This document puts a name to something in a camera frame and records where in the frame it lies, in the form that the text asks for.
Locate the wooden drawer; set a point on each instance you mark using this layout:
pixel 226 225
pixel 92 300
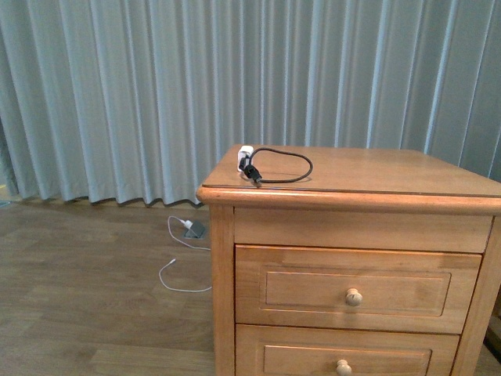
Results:
pixel 404 291
pixel 266 350

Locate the white floor charger with cable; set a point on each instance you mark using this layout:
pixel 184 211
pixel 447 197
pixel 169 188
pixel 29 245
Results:
pixel 176 275

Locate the wooden nightstand cabinet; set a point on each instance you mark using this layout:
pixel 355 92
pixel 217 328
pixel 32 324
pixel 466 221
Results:
pixel 363 199

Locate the grey-green pleated curtain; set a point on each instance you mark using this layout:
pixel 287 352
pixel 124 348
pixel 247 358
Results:
pixel 140 99

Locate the open metal floor socket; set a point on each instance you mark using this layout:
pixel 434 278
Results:
pixel 194 230

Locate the white charger with black cable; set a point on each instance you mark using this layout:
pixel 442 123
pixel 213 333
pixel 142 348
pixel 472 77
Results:
pixel 245 158

